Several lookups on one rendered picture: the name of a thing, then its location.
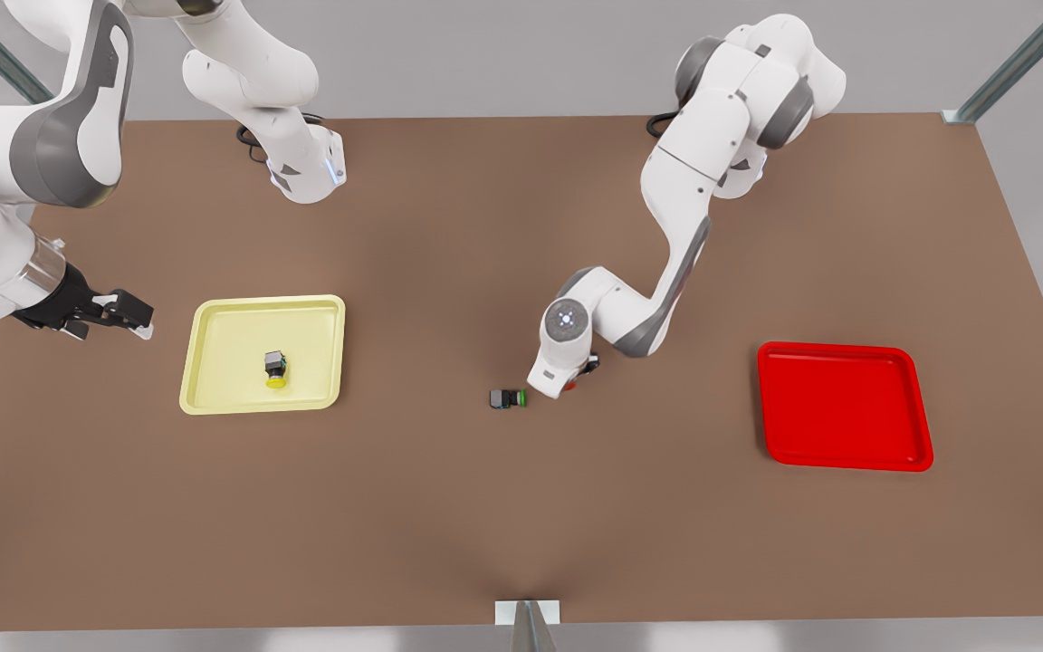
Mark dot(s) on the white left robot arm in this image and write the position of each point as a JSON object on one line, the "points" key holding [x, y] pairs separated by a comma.
{"points": [[712, 172]]}

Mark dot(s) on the pale yellow tray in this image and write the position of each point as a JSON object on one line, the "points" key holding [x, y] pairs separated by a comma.
{"points": [[232, 353]]}

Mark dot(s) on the red tray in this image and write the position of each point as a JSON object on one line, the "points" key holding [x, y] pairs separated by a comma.
{"points": [[843, 407]]}

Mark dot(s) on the green push-button switch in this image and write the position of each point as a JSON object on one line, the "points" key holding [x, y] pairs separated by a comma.
{"points": [[507, 398]]}

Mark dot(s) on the yellow push-button switch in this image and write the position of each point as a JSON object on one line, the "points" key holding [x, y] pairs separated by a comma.
{"points": [[275, 367]]}

